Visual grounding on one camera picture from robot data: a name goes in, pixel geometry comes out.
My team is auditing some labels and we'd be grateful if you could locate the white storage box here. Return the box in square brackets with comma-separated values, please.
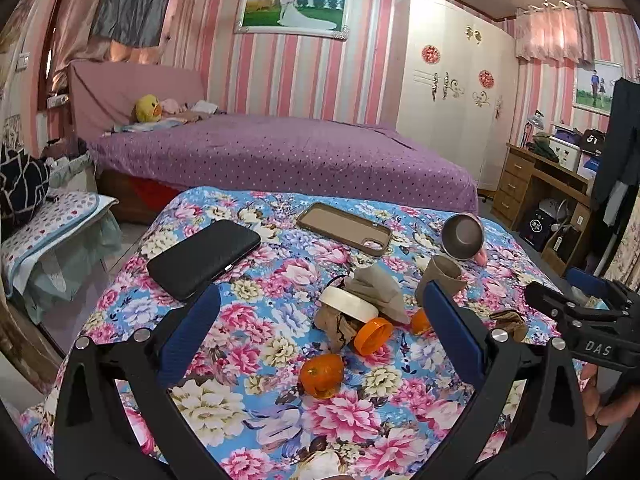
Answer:
[549, 136, 582, 172]

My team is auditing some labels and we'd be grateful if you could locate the beige paper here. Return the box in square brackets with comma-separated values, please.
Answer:
[343, 264, 410, 325]

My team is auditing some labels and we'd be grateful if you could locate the orange plastic ball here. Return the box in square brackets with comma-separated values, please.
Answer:
[299, 353, 344, 400]

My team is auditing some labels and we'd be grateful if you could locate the purple dotted bed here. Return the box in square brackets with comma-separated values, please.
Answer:
[88, 114, 477, 214]

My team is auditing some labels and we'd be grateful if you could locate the small orange cap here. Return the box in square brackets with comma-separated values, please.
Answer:
[410, 309, 432, 336]

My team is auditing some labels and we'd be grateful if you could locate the yellow duck plush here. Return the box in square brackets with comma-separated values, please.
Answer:
[134, 94, 163, 122]

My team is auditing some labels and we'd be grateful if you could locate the black white patterned pillow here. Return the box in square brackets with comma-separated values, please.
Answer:
[1, 146, 50, 237]

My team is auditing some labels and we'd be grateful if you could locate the pink metal mug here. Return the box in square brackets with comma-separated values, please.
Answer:
[440, 212, 488, 266]

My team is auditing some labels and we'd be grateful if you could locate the black hanging coat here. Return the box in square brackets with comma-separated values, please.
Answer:
[591, 78, 640, 208]

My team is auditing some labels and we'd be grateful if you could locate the floral blue pink bedsheet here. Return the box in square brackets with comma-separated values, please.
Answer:
[16, 185, 591, 480]

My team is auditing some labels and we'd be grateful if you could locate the dotted cushioned stool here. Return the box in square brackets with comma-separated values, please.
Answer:
[1, 191, 122, 324]

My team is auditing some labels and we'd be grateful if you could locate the grey window curtain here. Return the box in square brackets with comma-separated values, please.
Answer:
[90, 0, 169, 49]

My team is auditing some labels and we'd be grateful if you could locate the orange bottle cap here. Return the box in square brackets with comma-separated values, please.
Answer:
[352, 318, 394, 356]

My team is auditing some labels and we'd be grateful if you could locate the person's right hand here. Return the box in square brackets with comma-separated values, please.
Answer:
[580, 363, 640, 439]

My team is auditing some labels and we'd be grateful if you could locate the brown phone case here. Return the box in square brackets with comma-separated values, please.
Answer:
[296, 202, 393, 257]

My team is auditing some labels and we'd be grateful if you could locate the wooden desk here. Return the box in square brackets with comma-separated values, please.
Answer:
[491, 144, 592, 276]

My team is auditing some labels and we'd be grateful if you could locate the small framed couple photo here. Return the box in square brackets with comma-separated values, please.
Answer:
[573, 61, 623, 116]

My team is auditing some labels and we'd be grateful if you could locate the white wardrobe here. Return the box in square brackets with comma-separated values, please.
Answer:
[380, 0, 518, 191]

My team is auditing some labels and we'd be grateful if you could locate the white tape roll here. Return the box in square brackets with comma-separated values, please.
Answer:
[320, 286, 378, 323]

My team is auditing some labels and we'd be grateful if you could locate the small brown wrapper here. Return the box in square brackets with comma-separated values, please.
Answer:
[489, 309, 528, 342]

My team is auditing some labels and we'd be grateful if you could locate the pink right curtain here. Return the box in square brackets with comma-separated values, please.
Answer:
[514, 0, 594, 65]

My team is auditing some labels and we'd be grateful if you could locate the pink headboard cover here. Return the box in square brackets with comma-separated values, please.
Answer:
[67, 60, 206, 142]

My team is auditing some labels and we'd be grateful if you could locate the brown paper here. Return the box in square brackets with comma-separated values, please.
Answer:
[314, 306, 363, 353]

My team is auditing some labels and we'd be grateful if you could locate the framed wedding photo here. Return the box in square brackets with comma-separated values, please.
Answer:
[234, 0, 352, 41]

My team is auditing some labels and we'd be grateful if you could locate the brown cardboard tube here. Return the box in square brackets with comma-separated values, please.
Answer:
[414, 255, 468, 307]

